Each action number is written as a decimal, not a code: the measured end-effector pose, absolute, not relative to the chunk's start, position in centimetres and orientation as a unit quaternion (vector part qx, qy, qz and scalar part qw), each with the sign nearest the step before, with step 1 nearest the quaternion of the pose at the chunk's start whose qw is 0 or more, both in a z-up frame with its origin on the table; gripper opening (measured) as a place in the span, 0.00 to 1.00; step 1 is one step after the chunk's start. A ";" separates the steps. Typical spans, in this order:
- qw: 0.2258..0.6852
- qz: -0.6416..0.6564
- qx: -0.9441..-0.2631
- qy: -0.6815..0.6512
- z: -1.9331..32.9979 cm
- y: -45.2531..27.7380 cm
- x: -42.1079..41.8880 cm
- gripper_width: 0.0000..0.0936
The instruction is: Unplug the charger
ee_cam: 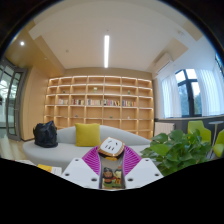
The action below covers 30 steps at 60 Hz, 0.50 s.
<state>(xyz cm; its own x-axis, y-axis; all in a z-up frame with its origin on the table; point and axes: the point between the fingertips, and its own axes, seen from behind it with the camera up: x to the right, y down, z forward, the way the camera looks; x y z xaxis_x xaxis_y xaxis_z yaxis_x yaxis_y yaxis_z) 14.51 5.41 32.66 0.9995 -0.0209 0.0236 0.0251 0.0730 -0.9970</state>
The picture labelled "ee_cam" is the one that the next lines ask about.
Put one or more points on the yellow cushion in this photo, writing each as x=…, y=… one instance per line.
x=87, y=135

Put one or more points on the green potted plant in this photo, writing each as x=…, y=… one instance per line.
x=176, y=153

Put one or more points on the dark-framed window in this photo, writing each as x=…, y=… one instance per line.
x=186, y=96

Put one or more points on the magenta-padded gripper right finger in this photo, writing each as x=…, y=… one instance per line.
x=145, y=171

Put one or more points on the black bag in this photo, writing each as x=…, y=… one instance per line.
x=45, y=135

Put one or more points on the white wall radiator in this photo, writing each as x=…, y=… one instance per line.
x=164, y=128

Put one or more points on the white air conditioner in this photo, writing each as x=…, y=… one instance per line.
x=162, y=63

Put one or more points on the grey curved sofa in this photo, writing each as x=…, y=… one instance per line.
x=60, y=153

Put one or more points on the white charger with gold band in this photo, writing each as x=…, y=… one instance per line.
x=111, y=146

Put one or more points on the three-figure colourful figurine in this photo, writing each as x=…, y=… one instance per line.
x=108, y=176

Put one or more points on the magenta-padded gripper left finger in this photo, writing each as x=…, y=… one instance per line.
x=78, y=171

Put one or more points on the long ceiling light strip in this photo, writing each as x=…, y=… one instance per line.
x=106, y=51

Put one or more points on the wooden shelf unit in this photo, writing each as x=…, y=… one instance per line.
x=100, y=100

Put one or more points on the white sheer curtain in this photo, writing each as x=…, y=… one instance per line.
x=170, y=98
x=211, y=93

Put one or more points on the glass door with dark frame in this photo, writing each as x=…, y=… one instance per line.
x=13, y=100

